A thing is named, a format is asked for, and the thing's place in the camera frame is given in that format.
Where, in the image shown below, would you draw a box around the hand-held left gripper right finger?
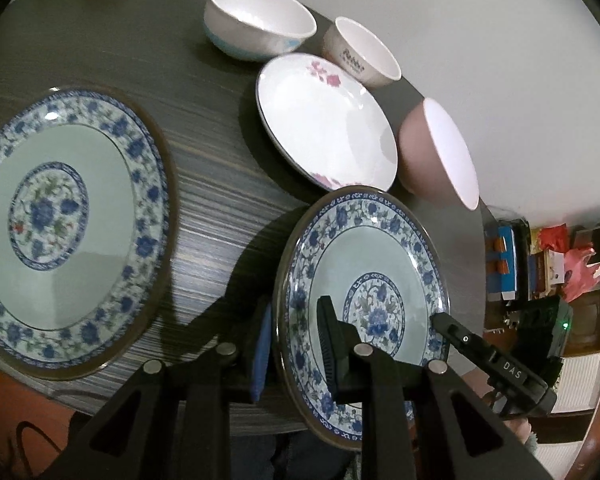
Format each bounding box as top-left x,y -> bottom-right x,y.
316,296 -> 556,480

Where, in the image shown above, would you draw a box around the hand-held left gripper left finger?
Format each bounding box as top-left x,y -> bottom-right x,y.
45,301 -> 281,480

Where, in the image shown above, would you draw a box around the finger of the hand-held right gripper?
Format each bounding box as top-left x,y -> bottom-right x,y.
431,312 -> 533,393

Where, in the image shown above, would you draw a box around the small blue floral plate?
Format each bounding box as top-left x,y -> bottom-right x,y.
272,185 -> 451,451

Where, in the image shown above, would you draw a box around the pink bowl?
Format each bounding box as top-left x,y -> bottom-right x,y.
398,97 -> 481,211

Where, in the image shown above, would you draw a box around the large blue floral plate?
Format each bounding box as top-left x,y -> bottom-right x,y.
0,85 -> 173,380

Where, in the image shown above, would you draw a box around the white plate pink flowers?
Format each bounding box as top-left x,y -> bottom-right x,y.
256,53 -> 399,192

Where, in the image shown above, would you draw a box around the large white bowl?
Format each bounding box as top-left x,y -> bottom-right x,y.
203,0 -> 317,63

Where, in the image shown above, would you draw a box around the person's right hand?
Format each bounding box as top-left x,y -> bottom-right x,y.
461,366 -> 532,445

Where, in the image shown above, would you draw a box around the pink plastic bag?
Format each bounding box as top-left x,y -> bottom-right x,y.
561,247 -> 600,302

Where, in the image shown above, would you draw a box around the blue box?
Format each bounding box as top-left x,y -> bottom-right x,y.
495,225 -> 517,298

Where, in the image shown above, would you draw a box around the red plastic bag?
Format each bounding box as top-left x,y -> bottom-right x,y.
537,225 -> 572,254

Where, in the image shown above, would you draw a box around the small white printed bowl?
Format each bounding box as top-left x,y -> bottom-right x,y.
322,16 -> 402,91

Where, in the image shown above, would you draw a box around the black cable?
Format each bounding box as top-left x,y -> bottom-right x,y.
12,420 -> 68,461

